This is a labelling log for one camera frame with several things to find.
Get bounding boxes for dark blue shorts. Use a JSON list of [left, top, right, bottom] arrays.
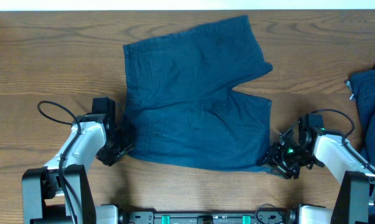
[[123, 16, 272, 172]]

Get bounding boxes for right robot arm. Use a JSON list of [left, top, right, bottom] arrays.
[[265, 111, 375, 223]]

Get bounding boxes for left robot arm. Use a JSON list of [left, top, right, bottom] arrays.
[[22, 97, 133, 223]]

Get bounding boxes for pile of blue clothes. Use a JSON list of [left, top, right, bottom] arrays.
[[345, 64, 375, 167]]

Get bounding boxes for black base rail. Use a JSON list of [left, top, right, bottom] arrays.
[[118, 208, 296, 224]]

